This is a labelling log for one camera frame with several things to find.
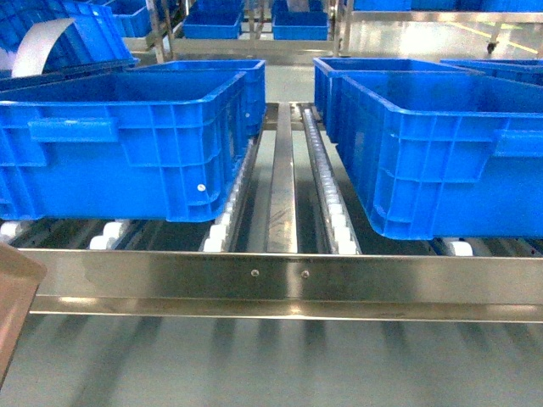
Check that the beige plastic dustpan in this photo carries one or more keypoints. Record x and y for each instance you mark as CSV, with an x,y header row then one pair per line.
x,y
20,279

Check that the steel roller shelf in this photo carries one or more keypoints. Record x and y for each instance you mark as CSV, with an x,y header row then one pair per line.
x,y
295,246

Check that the blue crate rear right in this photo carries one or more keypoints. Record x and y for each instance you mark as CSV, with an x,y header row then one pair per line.
x,y
328,69

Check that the blue crate front left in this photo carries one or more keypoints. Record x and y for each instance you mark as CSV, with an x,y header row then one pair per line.
x,y
133,146

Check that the blue crate front right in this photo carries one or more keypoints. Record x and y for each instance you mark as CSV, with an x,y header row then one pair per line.
x,y
443,154

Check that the blue crate background right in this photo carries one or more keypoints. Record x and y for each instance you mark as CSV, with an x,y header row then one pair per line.
x,y
304,26

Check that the blue crate background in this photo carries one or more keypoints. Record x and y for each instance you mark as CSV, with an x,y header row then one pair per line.
x,y
210,25
304,26

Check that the blue crate background left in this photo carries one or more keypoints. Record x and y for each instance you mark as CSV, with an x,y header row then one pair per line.
x,y
210,25

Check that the tilted blue crate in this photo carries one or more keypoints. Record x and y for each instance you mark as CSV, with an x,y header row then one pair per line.
x,y
90,46

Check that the white curved sheet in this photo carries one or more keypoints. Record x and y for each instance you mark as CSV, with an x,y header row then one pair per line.
x,y
37,44

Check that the blue crate far right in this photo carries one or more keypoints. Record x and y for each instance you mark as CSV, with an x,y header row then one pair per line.
x,y
522,70

